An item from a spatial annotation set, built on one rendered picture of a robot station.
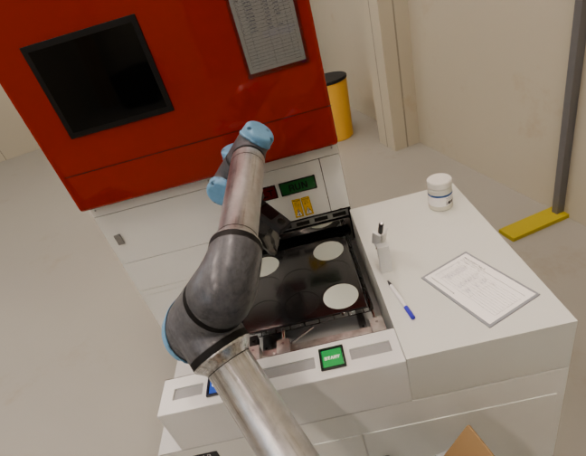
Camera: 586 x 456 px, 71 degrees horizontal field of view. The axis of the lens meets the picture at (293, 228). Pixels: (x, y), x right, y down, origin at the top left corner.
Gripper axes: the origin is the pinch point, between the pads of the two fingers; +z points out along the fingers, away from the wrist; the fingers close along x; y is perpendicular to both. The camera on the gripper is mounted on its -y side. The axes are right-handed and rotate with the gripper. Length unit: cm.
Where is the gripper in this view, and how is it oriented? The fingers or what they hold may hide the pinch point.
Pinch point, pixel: (275, 251)
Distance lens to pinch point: 125.7
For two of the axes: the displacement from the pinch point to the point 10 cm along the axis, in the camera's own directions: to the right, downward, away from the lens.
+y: -7.5, -1.9, 6.3
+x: -6.1, 5.6, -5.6
